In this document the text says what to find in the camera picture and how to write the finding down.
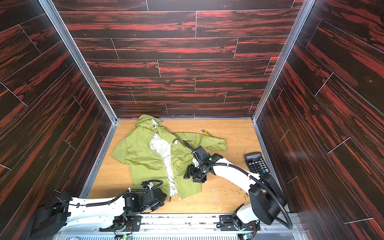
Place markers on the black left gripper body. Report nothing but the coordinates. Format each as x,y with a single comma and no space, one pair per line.
160,196

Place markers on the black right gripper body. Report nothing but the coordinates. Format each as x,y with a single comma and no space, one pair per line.
193,173

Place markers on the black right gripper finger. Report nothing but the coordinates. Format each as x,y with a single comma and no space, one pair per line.
187,174
199,180

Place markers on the green zip jacket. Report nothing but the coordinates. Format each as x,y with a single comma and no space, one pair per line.
153,153

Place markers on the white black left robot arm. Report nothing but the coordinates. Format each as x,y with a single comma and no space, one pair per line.
111,215

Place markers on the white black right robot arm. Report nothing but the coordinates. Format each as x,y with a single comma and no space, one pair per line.
267,201

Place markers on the yellow black utility knife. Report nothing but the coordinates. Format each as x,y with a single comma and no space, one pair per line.
207,133

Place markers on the black desk calculator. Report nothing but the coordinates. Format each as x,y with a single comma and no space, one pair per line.
256,163

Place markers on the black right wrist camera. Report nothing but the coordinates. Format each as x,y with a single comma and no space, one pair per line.
204,158

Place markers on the aluminium front rail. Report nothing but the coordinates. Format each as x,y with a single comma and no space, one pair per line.
190,227

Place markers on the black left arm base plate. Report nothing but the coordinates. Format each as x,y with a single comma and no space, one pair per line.
124,224

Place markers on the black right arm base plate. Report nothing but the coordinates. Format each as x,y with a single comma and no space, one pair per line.
232,223

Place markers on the aluminium corner post right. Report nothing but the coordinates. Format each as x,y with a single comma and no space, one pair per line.
292,37

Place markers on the aluminium corner post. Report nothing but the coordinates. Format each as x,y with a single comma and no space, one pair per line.
58,23
292,37

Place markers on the aluminium corner post left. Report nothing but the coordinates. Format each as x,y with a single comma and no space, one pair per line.
58,23

